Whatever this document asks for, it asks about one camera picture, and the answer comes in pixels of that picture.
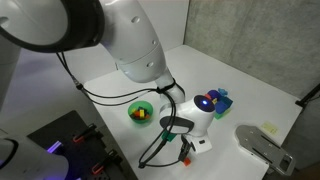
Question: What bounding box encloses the green bowl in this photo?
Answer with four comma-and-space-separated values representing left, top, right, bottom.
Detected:
128, 101, 153, 124

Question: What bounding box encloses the orange block on table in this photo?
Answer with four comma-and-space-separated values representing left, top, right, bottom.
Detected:
183, 157, 191, 166

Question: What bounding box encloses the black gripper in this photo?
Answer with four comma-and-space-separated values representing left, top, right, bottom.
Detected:
178, 136, 193, 162

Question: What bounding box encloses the grey metal mounting plate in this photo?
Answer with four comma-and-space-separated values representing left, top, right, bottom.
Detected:
235, 125, 296, 176

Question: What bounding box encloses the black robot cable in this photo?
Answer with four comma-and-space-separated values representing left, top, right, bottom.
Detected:
55, 51, 186, 169

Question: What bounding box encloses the colourful toy pile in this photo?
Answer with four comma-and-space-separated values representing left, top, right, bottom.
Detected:
205, 88, 233, 120

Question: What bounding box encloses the yellow block in bowl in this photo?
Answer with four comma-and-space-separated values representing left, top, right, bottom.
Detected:
139, 110, 145, 118

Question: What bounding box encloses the black tripod leg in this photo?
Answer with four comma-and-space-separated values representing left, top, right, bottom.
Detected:
295, 83, 320, 108

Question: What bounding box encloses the yellow sticky note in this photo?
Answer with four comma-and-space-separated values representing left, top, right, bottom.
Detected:
261, 122, 278, 135

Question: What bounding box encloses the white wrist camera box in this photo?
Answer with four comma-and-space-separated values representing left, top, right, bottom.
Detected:
189, 134, 212, 154

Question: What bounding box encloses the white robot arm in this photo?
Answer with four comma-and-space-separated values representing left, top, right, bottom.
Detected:
0, 0, 214, 168

